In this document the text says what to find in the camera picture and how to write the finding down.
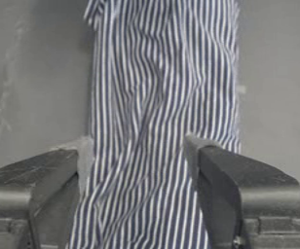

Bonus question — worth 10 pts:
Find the navy white striped t-shirt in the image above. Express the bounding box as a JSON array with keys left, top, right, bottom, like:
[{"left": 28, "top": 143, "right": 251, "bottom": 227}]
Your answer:
[{"left": 64, "top": 0, "right": 243, "bottom": 249}]

